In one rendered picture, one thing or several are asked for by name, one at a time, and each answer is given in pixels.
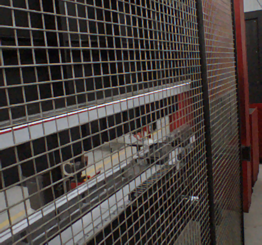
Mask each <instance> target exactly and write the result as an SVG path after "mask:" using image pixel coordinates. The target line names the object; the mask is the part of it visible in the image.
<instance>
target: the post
mask: <svg viewBox="0 0 262 245"><path fill-rule="evenodd" d="M195 2H196V3H195V9H196V10H195V11H196V16H197V17H196V22H197V24H196V28H197V30H198V31H197V33H196V30H195V33H194V30H192V32H191V29H190V33H189V29H187V32H188V35H189V36H190V34H191V36H192V33H193V36H195V35H196V37H197V34H198V37H199V38H198V44H199V45H198V47H199V51H200V52H199V58H200V59H199V65H201V66H200V72H201V73H200V74H201V86H202V87H201V92H202V99H203V100H202V106H203V107H202V110H203V112H204V113H203V119H204V135H203V128H202V141H203V140H204V139H205V151H206V153H205V157H206V164H207V165H206V170H207V172H206V174H207V176H208V177H207V180H205V184H206V183H207V182H208V183H207V188H208V190H207V193H208V194H209V195H208V206H209V208H208V211H209V223H210V224H209V228H210V230H209V235H210V234H211V235H210V240H211V242H210V245H216V232H215V204H214V194H213V166H212V147H211V127H210V117H209V98H208V79H207V69H206V50H205V36H204V23H203V12H202V0H195ZM202 144H203V153H204V152H205V151H204V141H203V142H202ZM205 191H206V186H205Z"/></svg>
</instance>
